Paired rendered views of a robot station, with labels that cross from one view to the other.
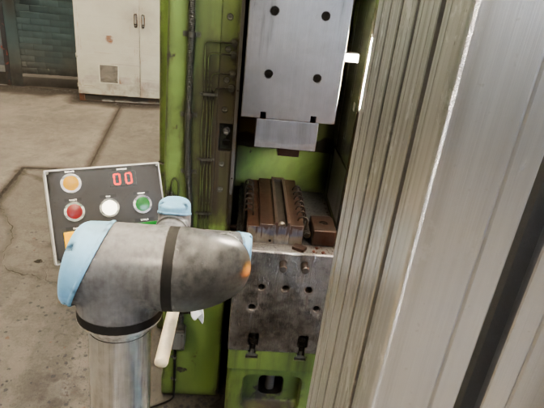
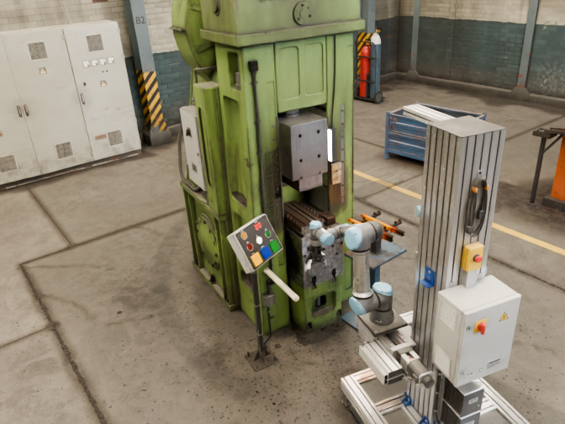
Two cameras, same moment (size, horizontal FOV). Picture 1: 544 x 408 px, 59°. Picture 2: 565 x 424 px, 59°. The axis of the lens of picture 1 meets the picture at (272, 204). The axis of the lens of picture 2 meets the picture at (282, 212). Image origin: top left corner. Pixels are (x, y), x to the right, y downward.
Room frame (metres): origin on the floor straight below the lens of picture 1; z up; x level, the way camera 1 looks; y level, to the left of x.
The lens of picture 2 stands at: (-1.43, 1.52, 2.75)
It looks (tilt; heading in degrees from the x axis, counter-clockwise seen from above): 27 degrees down; 336
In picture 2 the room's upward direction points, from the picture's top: 4 degrees counter-clockwise
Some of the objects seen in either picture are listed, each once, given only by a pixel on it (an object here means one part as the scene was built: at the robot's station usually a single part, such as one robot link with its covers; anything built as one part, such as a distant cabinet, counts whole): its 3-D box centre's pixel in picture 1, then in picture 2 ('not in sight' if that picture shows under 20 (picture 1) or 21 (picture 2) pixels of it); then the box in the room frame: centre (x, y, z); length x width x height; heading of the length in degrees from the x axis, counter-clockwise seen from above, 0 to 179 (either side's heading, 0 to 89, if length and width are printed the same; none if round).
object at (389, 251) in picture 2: not in sight; (375, 251); (1.35, -0.49, 0.67); 0.40 x 0.30 x 0.02; 103
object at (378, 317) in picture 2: not in sight; (382, 310); (0.52, 0.06, 0.87); 0.15 x 0.15 x 0.10
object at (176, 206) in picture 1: (174, 222); (315, 230); (1.00, 0.22, 1.23); 0.09 x 0.08 x 0.11; 4
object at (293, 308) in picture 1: (279, 264); (303, 242); (1.73, -0.06, 0.69); 0.56 x 0.38 x 0.45; 5
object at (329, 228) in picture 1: (321, 231); (327, 218); (1.59, -0.19, 0.95); 0.12 x 0.08 x 0.06; 5
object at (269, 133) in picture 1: (282, 117); (295, 173); (1.72, 0.00, 1.32); 0.42 x 0.20 x 0.10; 5
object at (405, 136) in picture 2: not in sight; (432, 135); (4.01, -3.37, 0.36); 1.20 x 0.80 x 0.72; 17
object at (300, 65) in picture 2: not in sight; (285, 69); (1.87, -0.04, 2.06); 0.44 x 0.41 x 0.47; 5
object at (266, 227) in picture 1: (272, 206); (298, 216); (1.72, 0.00, 0.96); 0.42 x 0.20 x 0.09; 5
